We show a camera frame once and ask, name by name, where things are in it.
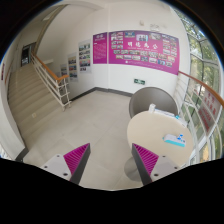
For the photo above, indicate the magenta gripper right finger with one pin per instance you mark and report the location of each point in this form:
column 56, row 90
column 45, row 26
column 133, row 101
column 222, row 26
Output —
column 152, row 167

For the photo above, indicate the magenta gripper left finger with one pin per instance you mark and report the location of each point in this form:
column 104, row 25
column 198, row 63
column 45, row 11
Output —
column 69, row 166

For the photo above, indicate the round cream table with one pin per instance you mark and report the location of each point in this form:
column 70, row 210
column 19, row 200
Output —
column 147, row 130

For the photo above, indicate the white bottle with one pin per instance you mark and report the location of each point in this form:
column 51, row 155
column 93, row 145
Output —
column 152, row 108

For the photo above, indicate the grey round-back chair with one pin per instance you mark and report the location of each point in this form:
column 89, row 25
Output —
column 143, row 98

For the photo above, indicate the cream staircase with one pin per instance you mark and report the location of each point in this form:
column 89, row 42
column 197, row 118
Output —
column 32, row 105

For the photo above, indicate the staircase railing wooden handrail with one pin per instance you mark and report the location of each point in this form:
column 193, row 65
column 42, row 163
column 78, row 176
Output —
column 57, row 86

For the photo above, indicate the window railing wooden handrail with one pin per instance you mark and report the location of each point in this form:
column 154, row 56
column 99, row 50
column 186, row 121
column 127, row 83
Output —
column 188, row 94

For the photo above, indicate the green exit sign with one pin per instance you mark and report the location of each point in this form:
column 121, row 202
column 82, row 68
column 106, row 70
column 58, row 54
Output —
column 138, row 81

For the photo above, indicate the red window banner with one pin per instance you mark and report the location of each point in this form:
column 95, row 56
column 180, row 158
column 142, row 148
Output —
column 208, row 110

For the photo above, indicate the white photo notice board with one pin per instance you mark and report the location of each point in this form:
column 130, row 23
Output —
column 85, row 56

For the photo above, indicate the dark doorway upstairs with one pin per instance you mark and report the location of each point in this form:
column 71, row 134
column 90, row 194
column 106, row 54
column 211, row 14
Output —
column 26, row 53

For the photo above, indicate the large magenta wall poster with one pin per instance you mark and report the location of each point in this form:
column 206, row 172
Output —
column 145, row 49

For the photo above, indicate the narrow magenta wall poster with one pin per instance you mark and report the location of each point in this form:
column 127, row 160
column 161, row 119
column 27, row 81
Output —
column 100, row 48

